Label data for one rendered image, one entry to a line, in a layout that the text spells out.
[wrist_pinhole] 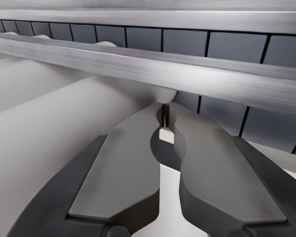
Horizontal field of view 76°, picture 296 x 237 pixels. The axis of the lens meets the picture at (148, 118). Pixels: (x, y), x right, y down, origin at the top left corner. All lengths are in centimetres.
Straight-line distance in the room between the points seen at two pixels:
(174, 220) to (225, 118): 19
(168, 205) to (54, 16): 28
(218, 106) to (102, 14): 14
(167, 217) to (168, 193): 6
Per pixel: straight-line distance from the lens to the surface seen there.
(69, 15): 25
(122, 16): 20
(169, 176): 25
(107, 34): 21
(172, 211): 30
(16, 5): 44
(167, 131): 16
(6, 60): 20
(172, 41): 17
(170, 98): 16
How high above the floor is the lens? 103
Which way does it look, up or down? 45 degrees down
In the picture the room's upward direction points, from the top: 131 degrees counter-clockwise
